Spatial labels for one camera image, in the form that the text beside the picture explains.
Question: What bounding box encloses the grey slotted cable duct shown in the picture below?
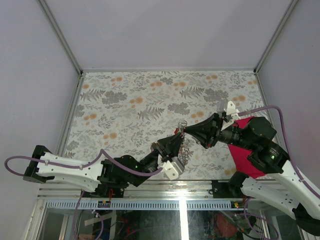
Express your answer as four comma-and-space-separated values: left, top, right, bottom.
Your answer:
46, 199, 233, 210

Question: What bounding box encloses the aluminium frame post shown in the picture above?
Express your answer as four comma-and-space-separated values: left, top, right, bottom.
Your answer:
253, 0, 300, 73
36, 0, 83, 76

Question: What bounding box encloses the large metal keyring with keys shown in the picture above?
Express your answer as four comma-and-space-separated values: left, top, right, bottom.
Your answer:
174, 120, 194, 166

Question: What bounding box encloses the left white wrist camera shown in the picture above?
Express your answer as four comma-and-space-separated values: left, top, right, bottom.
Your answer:
160, 156, 185, 181

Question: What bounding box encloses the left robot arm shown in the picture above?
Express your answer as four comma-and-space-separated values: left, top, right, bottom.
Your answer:
22, 133, 185, 198

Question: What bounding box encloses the magenta cloth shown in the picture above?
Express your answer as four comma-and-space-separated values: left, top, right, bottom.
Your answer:
227, 116, 266, 180

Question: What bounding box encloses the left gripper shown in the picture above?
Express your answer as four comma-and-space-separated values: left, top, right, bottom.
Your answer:
133, 134, 185, 189

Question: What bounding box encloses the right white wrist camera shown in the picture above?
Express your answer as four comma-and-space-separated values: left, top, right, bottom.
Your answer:
217, 99, 241, 129

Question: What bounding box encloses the left aluminium frame post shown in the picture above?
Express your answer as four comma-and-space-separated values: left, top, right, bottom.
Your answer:
36, 0, 83, 76

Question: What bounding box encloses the floral table mat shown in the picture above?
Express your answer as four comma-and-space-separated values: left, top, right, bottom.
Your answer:
65, 70, 277, 181

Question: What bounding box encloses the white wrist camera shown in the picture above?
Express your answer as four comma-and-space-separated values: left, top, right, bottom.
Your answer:
217, 99, 241, 129
160, 156, 185, 181

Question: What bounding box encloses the right aluminium frame post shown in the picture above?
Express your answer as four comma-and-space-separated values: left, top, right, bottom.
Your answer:
253, 0, 300, 73

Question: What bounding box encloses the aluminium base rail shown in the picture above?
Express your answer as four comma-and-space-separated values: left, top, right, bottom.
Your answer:
37, 179, 306, 201

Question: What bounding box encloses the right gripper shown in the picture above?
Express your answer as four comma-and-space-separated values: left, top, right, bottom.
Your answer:
183, 112, 256, 150

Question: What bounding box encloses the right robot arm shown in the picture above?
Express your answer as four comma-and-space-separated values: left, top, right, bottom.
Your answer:
184, 113, 320, 236

